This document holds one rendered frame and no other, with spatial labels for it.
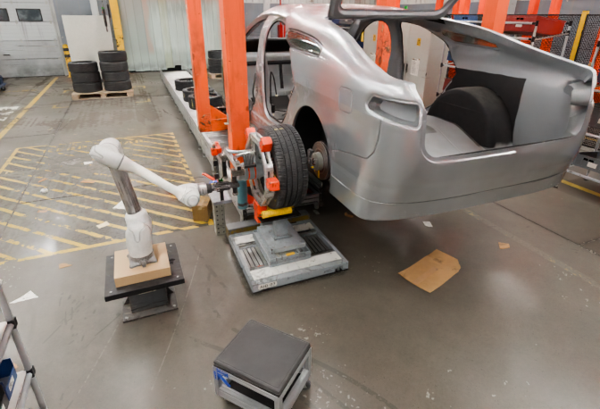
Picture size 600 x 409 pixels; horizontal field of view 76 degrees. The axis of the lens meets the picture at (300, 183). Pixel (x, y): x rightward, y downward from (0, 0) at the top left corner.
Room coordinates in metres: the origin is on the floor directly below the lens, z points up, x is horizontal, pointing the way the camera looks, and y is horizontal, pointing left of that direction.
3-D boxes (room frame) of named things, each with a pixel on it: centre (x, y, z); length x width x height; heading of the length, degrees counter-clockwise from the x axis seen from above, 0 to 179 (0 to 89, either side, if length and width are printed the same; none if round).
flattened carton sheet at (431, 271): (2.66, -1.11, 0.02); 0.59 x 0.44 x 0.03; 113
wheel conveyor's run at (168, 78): (9.82, 2.83, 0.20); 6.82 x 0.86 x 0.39; 23
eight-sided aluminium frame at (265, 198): (2.80, 0.32, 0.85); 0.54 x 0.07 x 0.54; 23
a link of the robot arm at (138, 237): (2.30, 1.12, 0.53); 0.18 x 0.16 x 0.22; 18
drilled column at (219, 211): (3.27, 0.78, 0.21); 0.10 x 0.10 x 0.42; 23
